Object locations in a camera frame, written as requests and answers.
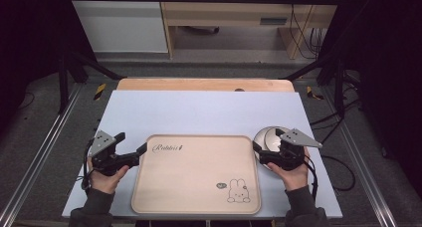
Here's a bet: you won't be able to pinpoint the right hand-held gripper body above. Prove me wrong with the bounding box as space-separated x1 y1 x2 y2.
274 127 323 172

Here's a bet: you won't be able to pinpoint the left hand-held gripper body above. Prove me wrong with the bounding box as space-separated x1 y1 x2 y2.
88 129 127 177

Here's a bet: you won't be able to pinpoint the wooden tray with rabbit print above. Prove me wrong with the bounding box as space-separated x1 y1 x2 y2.
130 133 263 216

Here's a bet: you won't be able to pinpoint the person's right hand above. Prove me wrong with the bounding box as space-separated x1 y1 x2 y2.
266 147 312 192

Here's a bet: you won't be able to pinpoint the person's left hand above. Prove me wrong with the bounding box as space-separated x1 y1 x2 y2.
86 156 130 195

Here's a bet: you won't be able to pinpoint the yellow black floor tape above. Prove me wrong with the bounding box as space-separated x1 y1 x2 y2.
305 85 325 102
93 83 107 102

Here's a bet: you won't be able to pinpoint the black metal stand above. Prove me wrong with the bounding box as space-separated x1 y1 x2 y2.
57 46 124 114
284 52 347 119

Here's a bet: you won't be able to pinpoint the wooden table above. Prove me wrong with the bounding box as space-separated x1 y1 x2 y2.
115 77 296 94

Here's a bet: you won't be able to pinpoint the white cabinet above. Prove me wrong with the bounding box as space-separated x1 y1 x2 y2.
65 0 169 54

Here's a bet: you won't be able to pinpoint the black curtain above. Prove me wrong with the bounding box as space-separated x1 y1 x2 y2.
316 0 422 201
0 0 98 135

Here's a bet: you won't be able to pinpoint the dark object under desk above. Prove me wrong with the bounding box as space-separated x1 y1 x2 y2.
181 25 221 35

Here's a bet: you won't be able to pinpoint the wooden desk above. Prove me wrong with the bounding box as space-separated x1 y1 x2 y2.
157 0 344 61

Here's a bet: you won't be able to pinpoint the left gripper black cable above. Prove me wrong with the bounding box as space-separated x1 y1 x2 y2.
80 137 97 192

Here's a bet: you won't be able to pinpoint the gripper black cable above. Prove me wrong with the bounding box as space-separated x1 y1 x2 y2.
80 137 97 192
303 153 320 202

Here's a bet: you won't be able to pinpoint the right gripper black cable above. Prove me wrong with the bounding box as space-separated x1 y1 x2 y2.
303 153 320 202

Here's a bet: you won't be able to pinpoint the black floor cable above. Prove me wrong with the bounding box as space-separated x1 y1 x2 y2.
309 99 363 193

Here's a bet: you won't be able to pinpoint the aluminium floor rail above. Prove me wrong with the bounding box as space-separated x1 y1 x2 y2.
320 87 399 227
0 83 85 227

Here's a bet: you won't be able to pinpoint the hanging black cables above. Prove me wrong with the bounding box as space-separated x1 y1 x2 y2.
288 3 325 61

